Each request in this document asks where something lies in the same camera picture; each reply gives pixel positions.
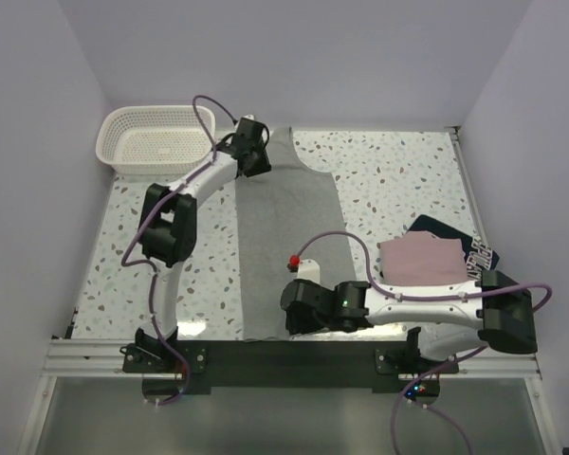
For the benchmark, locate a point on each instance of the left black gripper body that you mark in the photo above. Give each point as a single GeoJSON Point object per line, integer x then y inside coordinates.
{"type": "Point", "coordinates": [260, 161]}

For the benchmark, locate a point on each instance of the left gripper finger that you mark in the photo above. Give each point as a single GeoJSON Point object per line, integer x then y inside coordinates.
{"type": "Point", "coordinates": [259, 160]}
{"type": "Point", "coordinates": [248, 169]}

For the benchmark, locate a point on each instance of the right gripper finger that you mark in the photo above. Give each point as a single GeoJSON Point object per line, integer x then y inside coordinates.
{"type": "Point", "coordinates": [346, 324]}
{"type": "Point", "coordinates": [304, 323]}

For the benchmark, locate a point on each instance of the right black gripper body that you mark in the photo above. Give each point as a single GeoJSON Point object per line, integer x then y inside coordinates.
{"type": "Point", "coordinates": [325, 319]}

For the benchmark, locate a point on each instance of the grey tank top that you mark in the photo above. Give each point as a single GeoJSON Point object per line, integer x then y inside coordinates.
{"type": "Point", "coordinates": [289, 208]}

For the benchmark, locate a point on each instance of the pink tank top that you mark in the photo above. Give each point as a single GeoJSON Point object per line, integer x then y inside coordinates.
{"type": "Point", "coordinates": [419, 259]}

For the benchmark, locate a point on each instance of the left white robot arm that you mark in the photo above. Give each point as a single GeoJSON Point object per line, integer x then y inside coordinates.
{"type": "Point", "coordinates": [169, 220]}

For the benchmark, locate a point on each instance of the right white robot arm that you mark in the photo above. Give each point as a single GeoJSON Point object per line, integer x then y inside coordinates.
{"type": "Point", "coordinates": [494, 311]}

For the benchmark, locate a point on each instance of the navy lettered tank top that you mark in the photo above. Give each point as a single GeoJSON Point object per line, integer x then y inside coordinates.
{"type": "Point", "coordinates": [478, 255]}

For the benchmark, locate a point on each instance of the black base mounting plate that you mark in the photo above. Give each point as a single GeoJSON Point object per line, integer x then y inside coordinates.
{"type": "Point", "coordinates": [204, 365]}

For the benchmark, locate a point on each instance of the white plastic basket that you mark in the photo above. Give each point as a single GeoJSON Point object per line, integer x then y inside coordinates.
{"type": "Point", "coordinates": [155, 139]}

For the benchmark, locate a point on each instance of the aluminium frame rail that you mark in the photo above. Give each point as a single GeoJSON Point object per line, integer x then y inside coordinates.
{"type": "Point", "coordinates": [422, 171]}

